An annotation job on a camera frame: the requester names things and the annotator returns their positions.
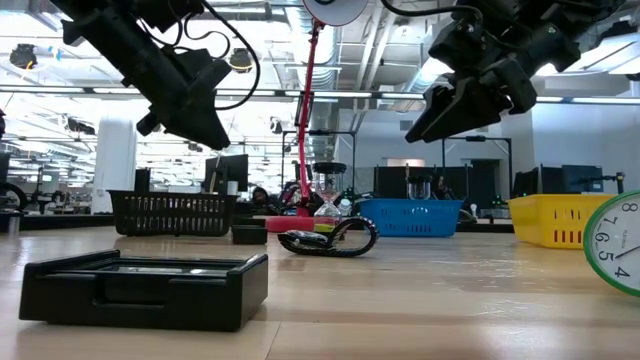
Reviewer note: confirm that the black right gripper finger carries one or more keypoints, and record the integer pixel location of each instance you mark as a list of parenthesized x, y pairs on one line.
[(475, 107), (435, 110)]

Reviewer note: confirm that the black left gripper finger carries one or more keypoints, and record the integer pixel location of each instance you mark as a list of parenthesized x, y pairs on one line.
[(218, 112), (202, 125)]

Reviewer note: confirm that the red desk lamp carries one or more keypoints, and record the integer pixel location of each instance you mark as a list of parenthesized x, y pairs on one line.
[(306, 125)]

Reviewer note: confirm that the hourglass with yellow sand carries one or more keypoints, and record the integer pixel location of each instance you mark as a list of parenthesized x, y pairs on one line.
[(329, 170)]

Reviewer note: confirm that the green-rimmed white wall clock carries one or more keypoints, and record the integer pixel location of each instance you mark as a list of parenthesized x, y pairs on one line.
[(617, 245)]

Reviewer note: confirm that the background black robot arm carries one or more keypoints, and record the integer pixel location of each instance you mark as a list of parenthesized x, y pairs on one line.
[(619, 181)]

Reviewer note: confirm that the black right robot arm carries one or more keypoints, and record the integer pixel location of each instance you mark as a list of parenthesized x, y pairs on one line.
[(590, 15)]

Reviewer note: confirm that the black computer monitor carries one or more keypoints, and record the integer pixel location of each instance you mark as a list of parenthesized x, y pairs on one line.
[(232, 172)]

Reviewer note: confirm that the black round ceiling spotlight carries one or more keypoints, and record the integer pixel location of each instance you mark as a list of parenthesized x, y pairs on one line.
[(241, 59)]

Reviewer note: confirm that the black partition panel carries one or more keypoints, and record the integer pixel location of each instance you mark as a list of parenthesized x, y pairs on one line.
[(390, 181)]

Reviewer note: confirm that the long overhead light bar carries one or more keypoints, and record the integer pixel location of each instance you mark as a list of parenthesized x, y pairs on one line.
[(350, 94)]

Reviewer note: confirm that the black slotted plastic basket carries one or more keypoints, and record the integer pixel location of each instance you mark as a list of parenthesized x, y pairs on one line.
[(175, 215)]

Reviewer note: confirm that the dark monitor pair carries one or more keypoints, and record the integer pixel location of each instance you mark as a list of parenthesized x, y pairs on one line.
[(555, 181)]

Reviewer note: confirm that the blue slotted plastic basket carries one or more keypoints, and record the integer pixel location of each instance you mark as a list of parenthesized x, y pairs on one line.
[(410, 219)]

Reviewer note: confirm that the small black box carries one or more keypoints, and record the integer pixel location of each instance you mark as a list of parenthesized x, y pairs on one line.
[(249, 235)]

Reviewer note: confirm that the yellow slotted plastic basket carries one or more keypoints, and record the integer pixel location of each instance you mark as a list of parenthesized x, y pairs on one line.
[(550, 220)]

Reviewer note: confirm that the black desk organiser tray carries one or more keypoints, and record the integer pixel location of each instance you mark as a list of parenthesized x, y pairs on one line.
[(150, 300)]

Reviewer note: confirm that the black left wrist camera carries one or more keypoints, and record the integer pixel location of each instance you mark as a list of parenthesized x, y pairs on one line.
[(200, 70)]

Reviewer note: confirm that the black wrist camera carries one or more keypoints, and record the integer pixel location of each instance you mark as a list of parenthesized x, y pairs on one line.
[(200, 70), (455, 45)]

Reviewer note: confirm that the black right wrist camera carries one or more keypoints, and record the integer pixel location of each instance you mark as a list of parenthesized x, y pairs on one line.
[(455, 45)]

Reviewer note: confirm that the black metal frame stand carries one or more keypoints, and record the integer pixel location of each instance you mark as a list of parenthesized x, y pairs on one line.
[(510, 170)]

